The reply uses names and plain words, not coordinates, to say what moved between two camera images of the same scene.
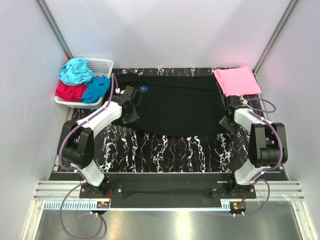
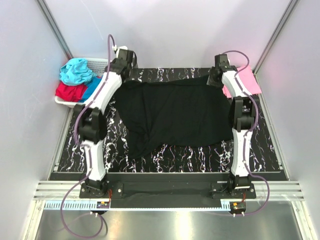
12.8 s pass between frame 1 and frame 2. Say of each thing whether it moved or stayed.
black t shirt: stayed
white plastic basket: stayed
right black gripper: moved
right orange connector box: stayed
